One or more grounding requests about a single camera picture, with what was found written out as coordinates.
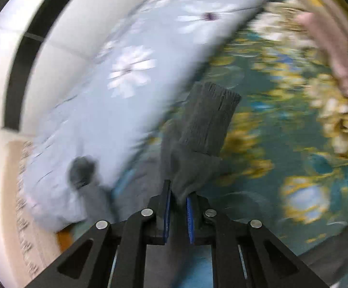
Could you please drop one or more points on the teal floral blanket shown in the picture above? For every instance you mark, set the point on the teal floral blanket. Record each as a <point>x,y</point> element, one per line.
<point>267,144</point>

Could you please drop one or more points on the dark cloth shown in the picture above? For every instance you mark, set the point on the dark cloth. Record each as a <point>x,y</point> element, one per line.
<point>333,252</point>

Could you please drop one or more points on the black frame strip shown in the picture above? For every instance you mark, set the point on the black frame strip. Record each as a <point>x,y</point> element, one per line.
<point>20,75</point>

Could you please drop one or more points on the dark grey fleece pants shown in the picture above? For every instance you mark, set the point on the dark grey fleece pants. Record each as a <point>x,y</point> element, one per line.
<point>202,120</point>

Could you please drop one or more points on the light blue floral quilt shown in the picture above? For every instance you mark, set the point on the light blue floral quilt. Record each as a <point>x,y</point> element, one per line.
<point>125,102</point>

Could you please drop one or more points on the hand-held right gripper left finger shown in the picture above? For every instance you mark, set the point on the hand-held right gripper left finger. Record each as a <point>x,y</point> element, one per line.
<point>167,213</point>

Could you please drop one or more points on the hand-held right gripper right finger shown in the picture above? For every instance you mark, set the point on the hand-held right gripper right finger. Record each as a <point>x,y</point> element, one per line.
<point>190,217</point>

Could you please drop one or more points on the pink cloth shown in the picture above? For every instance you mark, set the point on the pink cloth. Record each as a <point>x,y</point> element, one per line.
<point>339,57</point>

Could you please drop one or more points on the beige patterned rug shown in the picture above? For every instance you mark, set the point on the beige patterned rug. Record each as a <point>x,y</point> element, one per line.
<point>16,231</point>

